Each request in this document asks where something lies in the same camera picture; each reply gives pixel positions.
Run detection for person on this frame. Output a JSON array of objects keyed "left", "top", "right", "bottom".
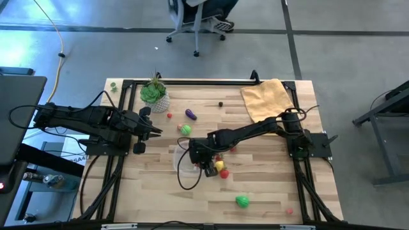
[{"left": 183, "top": 0, "right": 240, "bottom": 33}]

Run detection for silver frame bracket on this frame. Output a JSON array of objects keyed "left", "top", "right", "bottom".
[
  {"left": 100, "top": 223, "right": 138, "bottom": 230},
  {"left": 279, "top": 224, "right": 316, "bottom": 230}
]

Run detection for black desk beam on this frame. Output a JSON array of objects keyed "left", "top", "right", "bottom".
[{"left": 14, "top": 143, "right": 86, "bottom": 178}]

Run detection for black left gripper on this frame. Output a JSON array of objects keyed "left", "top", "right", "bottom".
[{"left": 129, "top": 107, "right": 163, "bottom": 154}]

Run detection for clear plastic tupperware container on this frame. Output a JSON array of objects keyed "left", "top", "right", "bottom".
[{"left": 172, "top": 145, "right": 201, "bottom": 179}]

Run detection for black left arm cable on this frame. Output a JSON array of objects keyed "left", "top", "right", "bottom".
[{"left": 8, "top": 90, "right": 118, "bottom": 130}]

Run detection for yellow floor cable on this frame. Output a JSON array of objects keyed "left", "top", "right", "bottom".
[{"left": 33, "top": 0, "right": 65, "bottom": 103}]

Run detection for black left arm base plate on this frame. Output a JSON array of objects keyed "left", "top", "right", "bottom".
[{"left": 78, "top": 139, "right": 132, "bottom": 157}]

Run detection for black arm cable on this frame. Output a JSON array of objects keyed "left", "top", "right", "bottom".
[
  {"left": 8, "top": 90, "right": 118, "bottom": 130},
  {"left": 176, "top": 136, "right": 205, "bottom": 191}
]

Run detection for black flat device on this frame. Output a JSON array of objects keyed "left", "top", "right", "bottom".
[{"left": 0, "top": 66, "right": 35, "bottom": 77}]

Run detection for black side table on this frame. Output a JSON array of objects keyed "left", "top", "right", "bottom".
[{"left": 352, "top": 79, "right": 409, "bottom": 187}]

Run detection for succulent plant in white pot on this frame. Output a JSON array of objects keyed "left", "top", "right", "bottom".
[{"left": 139, "top": 75, "right": 170, "bottom": 114}]

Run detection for green toy bell pepper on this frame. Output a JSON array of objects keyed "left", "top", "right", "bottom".
[{"left": 235, "top": 195, "right": 251, "bottom": 210}]

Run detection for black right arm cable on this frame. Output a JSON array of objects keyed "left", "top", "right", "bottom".
[{"left": 176, "top": 136, "right": 205, "bottom": 191}]

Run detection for white printed paper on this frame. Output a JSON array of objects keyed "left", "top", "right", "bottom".
[{"left": 60, "top": 137, "right": 90, "bottom": 167}]

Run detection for black aluminium table frame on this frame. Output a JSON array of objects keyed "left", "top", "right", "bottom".
[{"left": 72, "top": 69, "right": 344, "bottom": 230}]

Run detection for yellow towel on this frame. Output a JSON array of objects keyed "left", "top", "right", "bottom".
[{"left": 240, "top": 78, "right": 297, "bottom": 125}]

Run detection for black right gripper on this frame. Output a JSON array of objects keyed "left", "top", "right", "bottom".
[{"left": 188, "top": 135, "right": 221, "bottom": 178}]

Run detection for dark grey desk panel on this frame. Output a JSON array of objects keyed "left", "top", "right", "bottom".
[{"left": 0, "top": 75, "right": 48, "bottom": 166}]

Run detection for grey office chair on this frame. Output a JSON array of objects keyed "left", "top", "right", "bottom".
[{"left": 165, "top": 0, "right": 227, "bottom": 58}]

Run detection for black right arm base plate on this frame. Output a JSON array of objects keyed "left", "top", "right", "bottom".
[{"left": 286, "top": 132, "right": 339, "bottom": 160}]

